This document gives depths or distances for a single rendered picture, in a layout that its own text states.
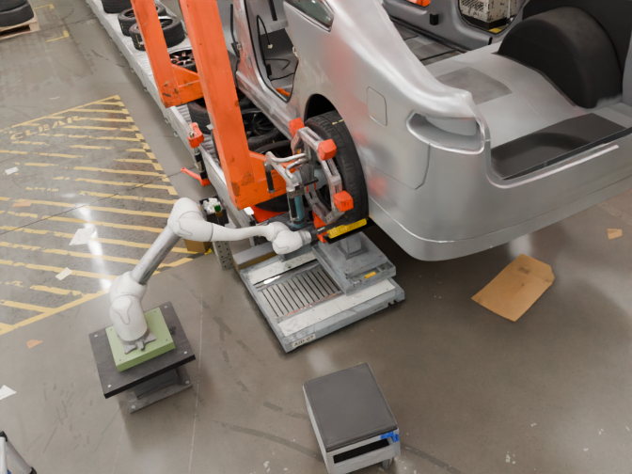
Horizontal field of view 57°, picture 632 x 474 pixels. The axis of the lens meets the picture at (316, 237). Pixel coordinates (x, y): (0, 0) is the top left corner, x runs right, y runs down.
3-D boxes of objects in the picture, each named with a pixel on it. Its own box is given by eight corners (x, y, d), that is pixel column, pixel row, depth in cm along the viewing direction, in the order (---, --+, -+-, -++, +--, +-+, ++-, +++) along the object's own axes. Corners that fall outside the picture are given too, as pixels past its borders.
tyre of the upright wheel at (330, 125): (402, 186, 311) (348, 84, 326) (362, 201, 305) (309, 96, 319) (370, 228, 373) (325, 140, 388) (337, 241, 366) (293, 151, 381)
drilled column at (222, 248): (235, 265, 421) (222, 218, 395) (222, 270, 418) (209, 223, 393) (230, 258, 428) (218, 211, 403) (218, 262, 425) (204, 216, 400)
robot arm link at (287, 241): (301, 233, 325) (292, 225, 336) (275, 244, 321) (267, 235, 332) (305, 250, 330) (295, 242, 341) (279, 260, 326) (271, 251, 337)
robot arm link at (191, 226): (214, 227, 300) (209, 213, 311) (180, 222, 292) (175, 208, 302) (207, 247, 306) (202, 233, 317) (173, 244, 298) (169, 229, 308)
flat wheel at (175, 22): (153, 32, 791) (149, 14, 776) (195, 33, 766) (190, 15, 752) (123, 51, 745) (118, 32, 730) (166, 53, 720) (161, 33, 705)
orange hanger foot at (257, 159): (330, 177, 401) (324, 132, 380) (260, 203, 386) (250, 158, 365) (320, 166, 413) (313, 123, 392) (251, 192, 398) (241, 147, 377)
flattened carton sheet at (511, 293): (561, 274, 374) (562, 270, 372) (513, 323, 346) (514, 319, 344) (519, 255, 392) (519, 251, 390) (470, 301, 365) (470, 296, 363)
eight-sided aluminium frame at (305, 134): (348, 234, 339) (339, 152, 306) (338, 239, 337) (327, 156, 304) (308, 192, 379) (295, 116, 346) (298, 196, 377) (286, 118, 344)
